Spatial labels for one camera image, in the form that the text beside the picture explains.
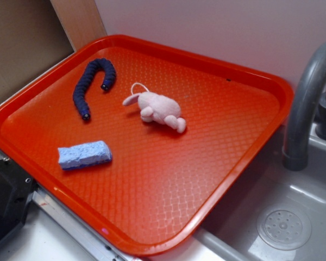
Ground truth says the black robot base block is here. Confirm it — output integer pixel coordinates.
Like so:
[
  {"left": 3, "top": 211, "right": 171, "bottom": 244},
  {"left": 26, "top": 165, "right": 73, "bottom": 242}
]
[{"left": 0, "top": 158, "right": 36, "bottom": 245}]

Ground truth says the pink plush bunny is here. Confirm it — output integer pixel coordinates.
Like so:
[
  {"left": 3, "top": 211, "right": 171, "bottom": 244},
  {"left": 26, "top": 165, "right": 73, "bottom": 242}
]
[{"left": 122, "top": 82, "right": 186, "bottom": 134}]

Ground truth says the orange plastic tray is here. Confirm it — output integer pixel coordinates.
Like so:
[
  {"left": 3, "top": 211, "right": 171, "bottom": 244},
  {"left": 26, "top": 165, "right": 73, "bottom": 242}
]
[{"left": 0, "top": 35, "right": 293, "bottom": 257}]

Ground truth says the blue rolled cloth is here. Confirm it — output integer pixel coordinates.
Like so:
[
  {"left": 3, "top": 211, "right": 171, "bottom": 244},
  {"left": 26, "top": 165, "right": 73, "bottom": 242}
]
[{"left": 58, "top": 141, "right": 112, "bottom": 170}]

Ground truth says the dark blue segmented toy worm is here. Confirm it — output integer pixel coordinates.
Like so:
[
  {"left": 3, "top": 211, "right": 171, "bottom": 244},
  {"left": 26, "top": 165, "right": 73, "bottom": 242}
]
[{"left": 72, "top": 58, "right": 116, "bottom": 121}]

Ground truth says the grey toy sink basin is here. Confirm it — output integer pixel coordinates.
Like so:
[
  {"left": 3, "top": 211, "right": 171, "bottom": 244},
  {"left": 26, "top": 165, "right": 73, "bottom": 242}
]
[{"left": 195, "top": 129, "right": 326, "bottom": 260}]

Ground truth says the light wooden board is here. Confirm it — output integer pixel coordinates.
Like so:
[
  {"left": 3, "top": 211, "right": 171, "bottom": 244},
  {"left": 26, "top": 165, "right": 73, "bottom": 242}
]
[{"left": 51, "top": 0, "right": 107, "bottom": 51}]

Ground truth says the grey toy faucet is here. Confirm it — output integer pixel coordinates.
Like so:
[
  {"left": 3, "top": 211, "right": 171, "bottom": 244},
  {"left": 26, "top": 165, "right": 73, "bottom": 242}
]
[{"left": 282, "top": 42, "right": 326, "bottom": 171}]

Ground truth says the brown cardboard panel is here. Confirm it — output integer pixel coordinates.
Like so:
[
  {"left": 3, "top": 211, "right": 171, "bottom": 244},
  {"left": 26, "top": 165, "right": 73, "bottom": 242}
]
[{"left": 0, "top": 1, "right": 73, "bottom": 104}]

